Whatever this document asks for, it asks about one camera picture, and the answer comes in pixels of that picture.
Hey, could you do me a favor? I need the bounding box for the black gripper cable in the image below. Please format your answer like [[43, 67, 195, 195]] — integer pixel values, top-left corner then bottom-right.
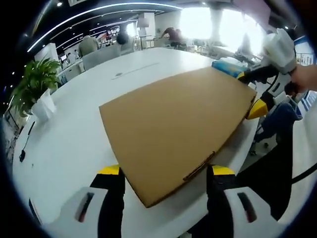
[[290, 167, 317, 186]]

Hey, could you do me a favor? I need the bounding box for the white office chair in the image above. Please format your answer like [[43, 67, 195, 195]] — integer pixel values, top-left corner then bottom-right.
[[81, 47, 121, 72]]

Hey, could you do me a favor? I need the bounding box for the blue office chair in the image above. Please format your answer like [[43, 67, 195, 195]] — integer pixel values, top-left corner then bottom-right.
[[255, 102, 305, 151]]

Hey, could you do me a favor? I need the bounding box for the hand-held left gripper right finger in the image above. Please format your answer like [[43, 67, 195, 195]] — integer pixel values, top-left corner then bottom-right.
[[183, 164, 276, 238]]

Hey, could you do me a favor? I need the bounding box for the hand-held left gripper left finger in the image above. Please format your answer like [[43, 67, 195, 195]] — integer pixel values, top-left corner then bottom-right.
[[44, 164, 126, 238]]

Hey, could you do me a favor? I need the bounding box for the black cable with plug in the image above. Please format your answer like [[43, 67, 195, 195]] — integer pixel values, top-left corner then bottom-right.
[[19, 121, 36, 163]]

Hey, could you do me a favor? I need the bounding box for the person's right hand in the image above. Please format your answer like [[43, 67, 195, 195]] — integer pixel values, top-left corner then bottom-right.
[[284, 64, 317, 100]]

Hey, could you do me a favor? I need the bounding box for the blue white display board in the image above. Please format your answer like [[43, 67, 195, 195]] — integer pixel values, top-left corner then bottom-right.
[[294, 34, 317, 111]]

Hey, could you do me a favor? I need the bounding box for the green plant in white pot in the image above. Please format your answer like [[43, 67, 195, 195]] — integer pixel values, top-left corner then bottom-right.
[[11, 57, 63, 122]]

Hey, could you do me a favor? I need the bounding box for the blue soft tissue pack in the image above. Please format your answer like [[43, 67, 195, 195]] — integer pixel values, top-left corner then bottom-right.
[[211, 60, 249, 78]]

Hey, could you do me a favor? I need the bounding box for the black flat phone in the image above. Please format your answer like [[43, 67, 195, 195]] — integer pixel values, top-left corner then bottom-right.
[[28, 197, 42, 221]]

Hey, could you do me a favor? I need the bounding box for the person's black garment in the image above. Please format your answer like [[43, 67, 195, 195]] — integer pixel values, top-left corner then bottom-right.
[[236, 138, 295, 224]]

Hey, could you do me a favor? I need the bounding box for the brown cardboard shoe box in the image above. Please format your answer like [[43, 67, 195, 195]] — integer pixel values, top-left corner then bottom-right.
[[99, 65, 259, 209]]

